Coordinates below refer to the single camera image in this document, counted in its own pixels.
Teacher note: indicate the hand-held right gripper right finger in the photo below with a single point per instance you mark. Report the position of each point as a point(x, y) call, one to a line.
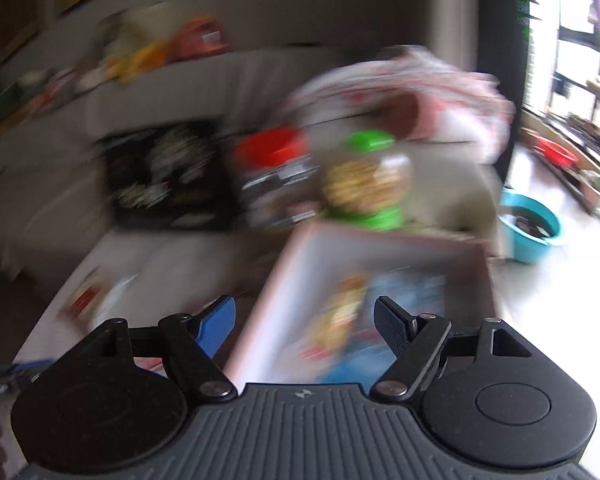
point(392, 327)

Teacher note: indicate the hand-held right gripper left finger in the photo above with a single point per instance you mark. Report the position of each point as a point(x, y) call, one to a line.
point(217, 325)

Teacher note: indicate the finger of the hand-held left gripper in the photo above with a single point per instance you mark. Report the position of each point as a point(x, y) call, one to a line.
point(10, 375)

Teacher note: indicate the blue snack packet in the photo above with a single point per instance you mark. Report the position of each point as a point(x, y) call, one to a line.
point(410, 300)

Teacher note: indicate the red-brown patterned snack bag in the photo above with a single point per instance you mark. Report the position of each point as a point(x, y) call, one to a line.
point(340, 315)

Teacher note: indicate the pink cardboard box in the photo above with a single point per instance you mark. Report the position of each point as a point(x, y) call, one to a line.
point(290, 300)

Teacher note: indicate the red and white snack packet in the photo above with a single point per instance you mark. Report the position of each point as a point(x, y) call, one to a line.
point(85, 297)

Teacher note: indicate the green-lid jar of yellow balls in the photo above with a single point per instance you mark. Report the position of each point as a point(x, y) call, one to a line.
point(367, 180)

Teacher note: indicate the large black snack bag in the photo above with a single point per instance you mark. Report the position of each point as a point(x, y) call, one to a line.
point(165, 180)

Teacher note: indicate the red-lid clear plastic jar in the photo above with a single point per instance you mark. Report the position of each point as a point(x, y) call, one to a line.
point(275, 175)

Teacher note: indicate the teal plastic basin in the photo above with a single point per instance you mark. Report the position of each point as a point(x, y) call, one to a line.
point(530, 230)

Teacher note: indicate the pink floral blanket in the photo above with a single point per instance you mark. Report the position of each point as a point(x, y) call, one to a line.
point(405, 90)

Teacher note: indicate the red plastic basin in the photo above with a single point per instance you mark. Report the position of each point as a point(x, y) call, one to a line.
point(557, 150)

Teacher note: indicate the balcony plant rack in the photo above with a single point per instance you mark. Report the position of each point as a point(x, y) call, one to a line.
point(585, 160)

